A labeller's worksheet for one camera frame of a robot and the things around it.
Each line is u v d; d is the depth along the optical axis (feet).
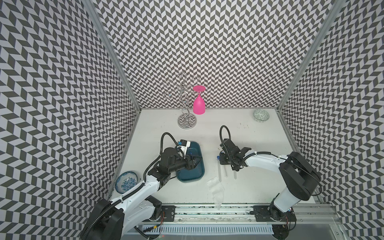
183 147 2.37
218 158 2.99
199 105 2.98
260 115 3.67
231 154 2.29
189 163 2.27
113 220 1.29
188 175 2.69
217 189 2.64
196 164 2.36
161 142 2.07
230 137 2.71
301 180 1.48
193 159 2.33
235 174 2.83
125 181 2.64
